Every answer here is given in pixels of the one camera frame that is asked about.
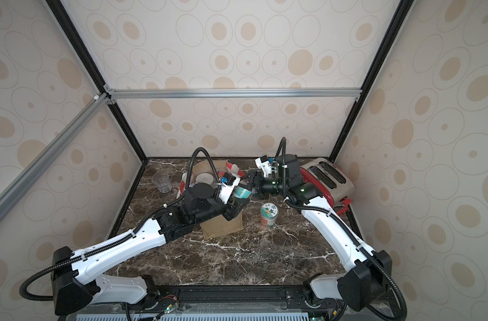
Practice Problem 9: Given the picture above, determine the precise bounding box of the burlap canvas bag red lining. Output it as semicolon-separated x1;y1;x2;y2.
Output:
177;159;245;241

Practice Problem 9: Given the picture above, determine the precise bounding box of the orange label seed jar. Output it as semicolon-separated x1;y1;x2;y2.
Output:
260;203;279;227

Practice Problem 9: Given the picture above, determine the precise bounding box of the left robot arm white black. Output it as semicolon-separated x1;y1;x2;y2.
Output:
19;163;253;316

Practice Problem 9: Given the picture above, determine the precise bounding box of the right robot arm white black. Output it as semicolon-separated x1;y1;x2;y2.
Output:
234;138;408;320

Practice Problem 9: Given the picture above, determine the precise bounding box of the clear plastic cup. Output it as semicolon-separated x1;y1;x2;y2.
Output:
152;173;172;193

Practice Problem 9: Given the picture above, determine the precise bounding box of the red silver toaster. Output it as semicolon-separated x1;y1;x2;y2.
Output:
301;158;355;217

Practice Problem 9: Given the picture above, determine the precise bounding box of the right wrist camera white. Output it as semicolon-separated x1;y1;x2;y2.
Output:
255;155;275;178

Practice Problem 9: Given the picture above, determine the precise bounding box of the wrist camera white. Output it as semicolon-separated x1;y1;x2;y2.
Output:
255;155;275;178
218;172;241;204

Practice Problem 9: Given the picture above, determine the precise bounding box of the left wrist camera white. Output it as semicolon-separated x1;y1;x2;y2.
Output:
218;172;241;204

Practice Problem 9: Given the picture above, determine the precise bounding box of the silver horizontal rail back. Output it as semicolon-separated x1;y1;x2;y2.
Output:
108;88;362;99

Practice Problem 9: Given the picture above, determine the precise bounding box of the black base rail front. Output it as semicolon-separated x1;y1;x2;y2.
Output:
66;285;378;320

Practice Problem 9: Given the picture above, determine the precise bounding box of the silver diagonal rail left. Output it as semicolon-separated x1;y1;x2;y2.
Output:
0;93;109;223

